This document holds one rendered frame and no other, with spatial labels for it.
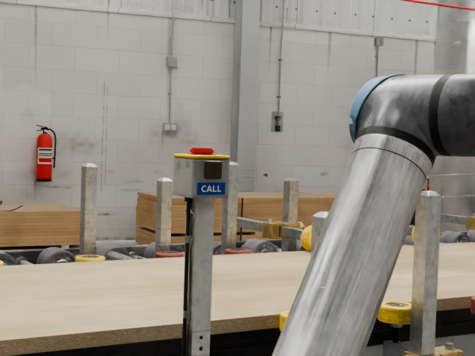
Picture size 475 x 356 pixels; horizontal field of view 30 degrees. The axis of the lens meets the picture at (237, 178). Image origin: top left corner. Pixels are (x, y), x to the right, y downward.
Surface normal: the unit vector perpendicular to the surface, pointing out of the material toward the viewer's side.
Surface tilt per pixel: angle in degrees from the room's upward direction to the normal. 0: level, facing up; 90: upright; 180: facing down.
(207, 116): 90
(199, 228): 90
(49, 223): 90
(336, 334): 68
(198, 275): 90
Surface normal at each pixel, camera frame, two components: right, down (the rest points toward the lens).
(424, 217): -0.85, 0.00
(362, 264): 0.20, -0.32
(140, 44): 0.42, 0.06
